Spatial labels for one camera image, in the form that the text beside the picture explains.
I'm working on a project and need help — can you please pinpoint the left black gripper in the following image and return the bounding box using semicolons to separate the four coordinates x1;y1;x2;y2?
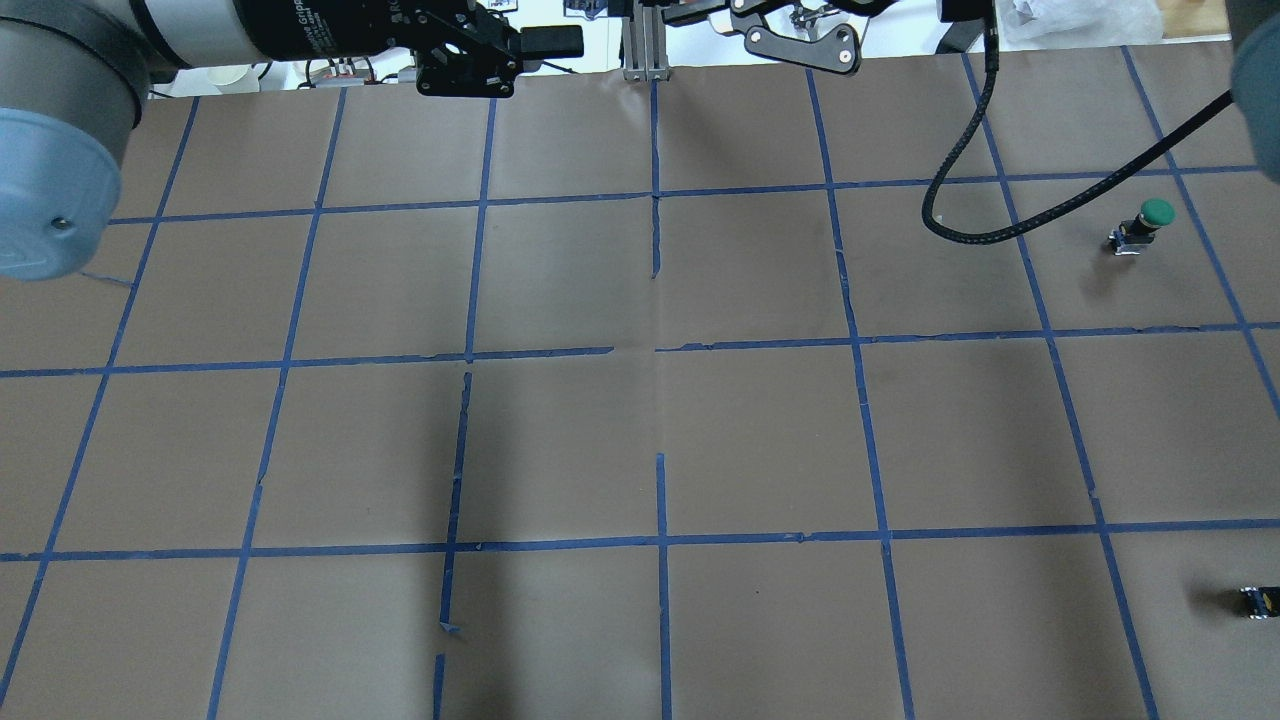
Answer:
236;1;585;99

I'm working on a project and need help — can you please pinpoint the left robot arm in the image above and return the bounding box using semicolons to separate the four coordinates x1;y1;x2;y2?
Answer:
1;1;585;281

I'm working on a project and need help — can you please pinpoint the green push button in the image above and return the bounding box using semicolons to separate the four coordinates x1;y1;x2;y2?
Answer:
1108;199;1178;258

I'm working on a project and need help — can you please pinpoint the clear plastic bag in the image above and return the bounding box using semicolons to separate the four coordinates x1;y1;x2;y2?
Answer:
995;1;1165;49

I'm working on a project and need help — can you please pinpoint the black braided cable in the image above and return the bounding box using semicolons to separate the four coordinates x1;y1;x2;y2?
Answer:
920;20;1236;247

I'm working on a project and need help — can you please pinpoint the aluminium frame post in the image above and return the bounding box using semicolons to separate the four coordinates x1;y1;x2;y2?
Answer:
611;1;671;82

